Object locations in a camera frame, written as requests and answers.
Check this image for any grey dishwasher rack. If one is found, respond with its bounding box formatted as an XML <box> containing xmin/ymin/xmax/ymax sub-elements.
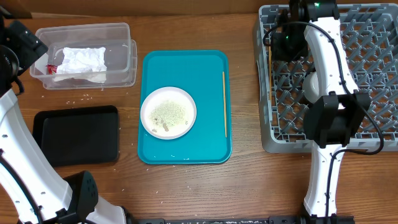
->
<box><xmin>253</xmin><ymin>4</ymin><xmax>397</xmax><ymax>153</ymax></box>

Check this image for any grey bowl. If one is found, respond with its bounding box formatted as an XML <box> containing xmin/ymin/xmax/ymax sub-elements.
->
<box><xmin>302</xmin><ymin>72</ymin><xmax>319</xmax><ymax>103</ymax></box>

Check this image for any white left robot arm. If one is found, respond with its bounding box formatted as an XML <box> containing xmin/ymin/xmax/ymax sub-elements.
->
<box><xmin>1</xmin><ymin>20</ymin><xmax>136</xmax><ymax>224</ymax></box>

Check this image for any teal plastic tray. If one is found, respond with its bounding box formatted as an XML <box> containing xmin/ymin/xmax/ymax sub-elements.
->
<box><xmin>137</xmin><ymin>50</ymin><xmax>233</xmax><ymax>165</ymax></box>

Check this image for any white napkin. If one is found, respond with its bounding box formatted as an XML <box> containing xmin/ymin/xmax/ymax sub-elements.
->
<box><xmin>53</xmin><ymin>47</ymin><xmax>107</xmax><ymax>83</ymax></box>

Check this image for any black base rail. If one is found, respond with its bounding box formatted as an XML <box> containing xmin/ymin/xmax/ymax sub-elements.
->
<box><xmin>137</xmin><ymin>215</ymin><xmax>355</xmax><ymax>224</ymax></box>

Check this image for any red snack wrapper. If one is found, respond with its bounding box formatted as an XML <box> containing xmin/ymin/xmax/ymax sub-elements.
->
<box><xmin>46</xmin><ymin>64</ymin><xmax>57</xmax><ymax>75</ymax></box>

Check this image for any black tray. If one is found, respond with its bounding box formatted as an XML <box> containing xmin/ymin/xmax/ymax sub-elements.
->
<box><xmin>32</xmin><ymin>105</ymin><xmax>119</xmax><ymax>167</ymax></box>

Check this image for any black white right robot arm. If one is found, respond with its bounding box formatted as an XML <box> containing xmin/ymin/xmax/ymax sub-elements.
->
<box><xmin>262</xmin><ymin>1</ymin><xmax>384</xmax><ymax>223</ymax></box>

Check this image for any wooden chopstick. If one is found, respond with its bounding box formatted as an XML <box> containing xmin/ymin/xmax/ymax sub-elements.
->
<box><xmin>222</xmin><ymin>71</ymin><xmax>228</xmax><ymax>138</ymax></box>
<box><xmin>268</xmin><ymin>46</ymin><xmax>272</xmax><ymax>99</ymax></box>

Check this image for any large white plate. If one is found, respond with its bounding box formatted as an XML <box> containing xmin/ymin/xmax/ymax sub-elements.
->
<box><xmin>140</xmin><ymin>86</ymin><xmax>197</xmax><ymax>140</ymax></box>

